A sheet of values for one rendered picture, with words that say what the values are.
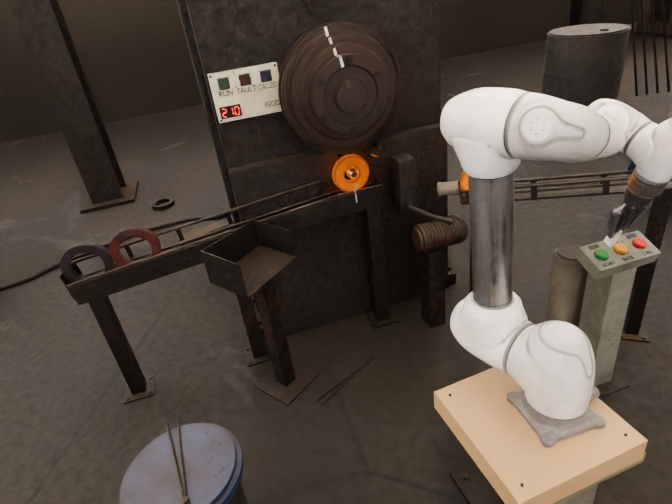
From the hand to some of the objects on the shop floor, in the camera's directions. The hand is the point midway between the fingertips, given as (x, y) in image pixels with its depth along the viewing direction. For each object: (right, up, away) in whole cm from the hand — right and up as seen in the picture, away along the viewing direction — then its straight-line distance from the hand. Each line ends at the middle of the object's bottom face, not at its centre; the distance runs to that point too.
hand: (612, 236), depth 150 cm
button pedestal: (+15, -55, +38) cm, 69 cm away
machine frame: (-84, -20, +123) cm, 150 cm away
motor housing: (-36, -37, +82) cm, 97 cm away
